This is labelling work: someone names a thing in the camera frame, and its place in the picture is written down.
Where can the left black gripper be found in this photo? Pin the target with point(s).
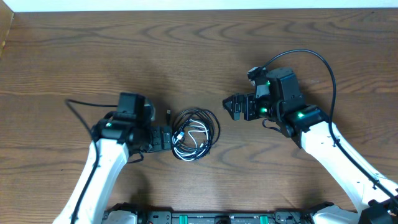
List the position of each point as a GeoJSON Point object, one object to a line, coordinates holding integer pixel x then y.
{"type": "Point", "coordinates": [158, 142]}

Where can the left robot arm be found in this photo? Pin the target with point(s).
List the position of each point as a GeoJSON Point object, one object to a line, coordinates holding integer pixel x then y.
{"type": "Point", "coordinates": [123, 132]}

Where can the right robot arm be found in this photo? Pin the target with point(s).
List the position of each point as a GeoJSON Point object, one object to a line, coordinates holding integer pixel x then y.
{"type": "Point", "coordinates": [277, 98]}

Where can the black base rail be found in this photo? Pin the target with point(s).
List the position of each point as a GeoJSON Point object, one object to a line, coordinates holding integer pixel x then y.
{"type": "Point", "coordinates": [224, 217]}

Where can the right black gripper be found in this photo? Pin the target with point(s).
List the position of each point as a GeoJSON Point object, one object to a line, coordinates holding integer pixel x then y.
{"type": "Point", "coordinates": [248, 100]}

